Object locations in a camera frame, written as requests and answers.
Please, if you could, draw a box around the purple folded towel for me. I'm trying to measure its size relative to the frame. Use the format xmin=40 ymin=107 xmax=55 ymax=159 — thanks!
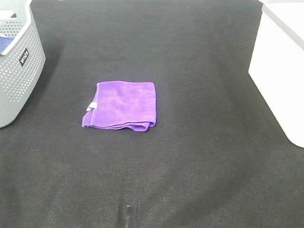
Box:
xmin=82 ymin=81 xmax=157 ymax=132

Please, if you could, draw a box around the black fabric table mat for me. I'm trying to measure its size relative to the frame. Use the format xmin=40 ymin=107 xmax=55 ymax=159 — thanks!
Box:
xmin=0 ymin=0 xmax=304 ymax=228

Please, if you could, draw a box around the white plastic bin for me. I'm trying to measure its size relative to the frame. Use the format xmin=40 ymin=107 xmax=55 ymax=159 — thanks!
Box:
xmin=248 ymin=0 xmax=304 ymax=147

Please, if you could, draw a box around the grey perforated plastic basket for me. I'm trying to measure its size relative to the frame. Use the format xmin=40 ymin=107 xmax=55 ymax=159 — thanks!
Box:
xmin=0 ymin=0 xmax=46 ymax=127

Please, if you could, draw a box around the blue towel in basket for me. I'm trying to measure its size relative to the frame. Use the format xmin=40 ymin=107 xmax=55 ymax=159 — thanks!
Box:
xmin=0 ymin=37 xmax=14 ymax=53

